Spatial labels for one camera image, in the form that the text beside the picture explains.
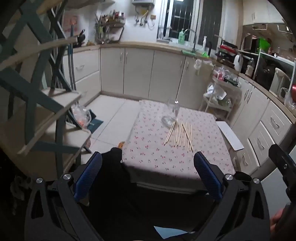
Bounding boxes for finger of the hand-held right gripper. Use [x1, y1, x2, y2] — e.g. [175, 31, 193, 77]
[268, 144, 296, 193]

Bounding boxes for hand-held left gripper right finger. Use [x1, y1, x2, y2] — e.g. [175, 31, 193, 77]
[193, 152, 271, 241]

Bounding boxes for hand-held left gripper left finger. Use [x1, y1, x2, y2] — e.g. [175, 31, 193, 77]
[24, 152, 103, 241]

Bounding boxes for row of wooden chopsticks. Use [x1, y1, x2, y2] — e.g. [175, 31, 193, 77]
[164, 120, 194, 152]

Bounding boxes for glass jar with green label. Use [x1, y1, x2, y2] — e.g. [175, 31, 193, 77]
[161, 98, 181, 128]

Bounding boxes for person's right hand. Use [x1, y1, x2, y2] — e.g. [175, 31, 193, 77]
[270, 208, 285, 232]

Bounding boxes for white stool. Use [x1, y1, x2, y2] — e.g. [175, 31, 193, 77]
[216, 121, 245, 151]

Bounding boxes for dark green dustpan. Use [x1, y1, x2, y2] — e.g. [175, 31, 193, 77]
[86, 111, 105, 133]

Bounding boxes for cherry print tablecloth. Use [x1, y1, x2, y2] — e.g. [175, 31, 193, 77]
[121, 100, 236, 186]

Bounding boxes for clear plastic bag orange contents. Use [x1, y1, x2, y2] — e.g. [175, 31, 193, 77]
[71, 104, 92, 128]

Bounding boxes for cream base cabinet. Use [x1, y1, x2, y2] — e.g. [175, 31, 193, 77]
[62, 41, 219, 112]
[228, 73, 295, 175]

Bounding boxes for bag of green vegetables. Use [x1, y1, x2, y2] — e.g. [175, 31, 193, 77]
[216, 97, 233, 107]

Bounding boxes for white countertop appliance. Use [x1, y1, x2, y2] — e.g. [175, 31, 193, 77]
[269, 67, 291, 96]

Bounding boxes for white plastic bag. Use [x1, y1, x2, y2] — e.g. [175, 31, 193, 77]
[203, 83, 227, 100]

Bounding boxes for black countertop appliance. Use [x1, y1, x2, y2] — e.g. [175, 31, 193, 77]
[254, 57, 276, 91]

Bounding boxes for white utility cart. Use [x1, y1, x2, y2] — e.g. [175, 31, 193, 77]
[200, 75, 242, 121]

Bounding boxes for teal wooden shelf rack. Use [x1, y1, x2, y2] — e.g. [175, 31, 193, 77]
[0, 0, 93, 183]

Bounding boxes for clear bag with red contents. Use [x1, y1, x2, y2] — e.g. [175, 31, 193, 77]
[212, 68, 227, 81]

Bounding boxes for white plastic jug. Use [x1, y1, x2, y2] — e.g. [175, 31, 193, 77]
[233, 54, 244, 73]

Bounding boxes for green plastic bag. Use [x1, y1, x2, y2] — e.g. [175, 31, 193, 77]
[258, 37, 271, 54]

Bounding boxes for black tiered rack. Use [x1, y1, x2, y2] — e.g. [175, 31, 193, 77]
[215, 35, 239, 68]

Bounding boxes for black pot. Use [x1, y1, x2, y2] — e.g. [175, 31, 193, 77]
[77, 29, 86, 45]

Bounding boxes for curved sink faucet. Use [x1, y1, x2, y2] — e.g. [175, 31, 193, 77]
[184, 29, 198, 52]

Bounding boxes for green soap bottle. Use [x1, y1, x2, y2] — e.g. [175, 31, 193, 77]
[178, 28, 187, 45]

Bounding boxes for utensil and spice rack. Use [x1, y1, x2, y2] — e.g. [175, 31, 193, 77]
[94, 10, 127, 45]

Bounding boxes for barred window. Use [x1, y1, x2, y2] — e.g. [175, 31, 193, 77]
[169, 0, 223, 45]

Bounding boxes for clear bag on cabinet handle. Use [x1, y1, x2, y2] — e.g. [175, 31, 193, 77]
[193, 59, 204, 76]

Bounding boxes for white wall cabinet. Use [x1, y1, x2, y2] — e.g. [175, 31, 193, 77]
[242, 0, 287, 26]

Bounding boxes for water heater hoses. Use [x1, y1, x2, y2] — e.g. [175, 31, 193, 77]
[135, 6, 155, 30]

